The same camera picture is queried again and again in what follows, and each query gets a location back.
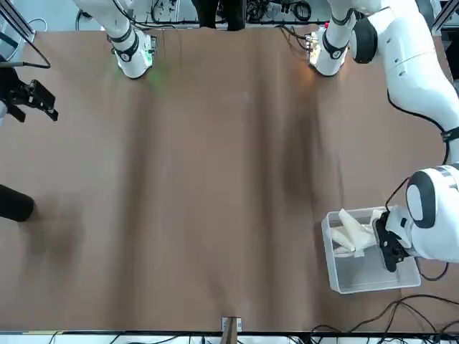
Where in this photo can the aluminium camera post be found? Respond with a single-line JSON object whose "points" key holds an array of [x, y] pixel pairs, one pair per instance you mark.
{"points": [[231, 331]]}

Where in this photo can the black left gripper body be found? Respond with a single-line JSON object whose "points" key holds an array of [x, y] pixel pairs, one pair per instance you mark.
{"points": [[394, 247]]}

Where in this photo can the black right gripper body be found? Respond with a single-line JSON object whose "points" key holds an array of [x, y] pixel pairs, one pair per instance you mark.
{"points": [[10, 89]]}

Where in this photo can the clear plastic box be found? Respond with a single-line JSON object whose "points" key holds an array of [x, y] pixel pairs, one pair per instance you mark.
{"points": [[373, 285]]}

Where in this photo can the cream-colored tablecloth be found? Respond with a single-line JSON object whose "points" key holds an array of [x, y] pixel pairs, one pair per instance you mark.
{"points": [[353, 233]]}

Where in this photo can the aluminium frame rail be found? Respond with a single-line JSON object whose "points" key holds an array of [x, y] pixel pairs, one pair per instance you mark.
{"points": [[18, 18], [439, 21]]}

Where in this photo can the dark flower vase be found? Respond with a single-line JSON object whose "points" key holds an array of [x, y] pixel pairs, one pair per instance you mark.
{"points": [[16, 206]]}

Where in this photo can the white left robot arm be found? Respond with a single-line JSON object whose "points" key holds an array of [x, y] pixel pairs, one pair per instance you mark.
{"points": [[412, 53]]}

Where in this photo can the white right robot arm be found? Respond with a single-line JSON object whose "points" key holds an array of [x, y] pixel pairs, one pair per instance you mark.
{"points": [[129, 50]]}

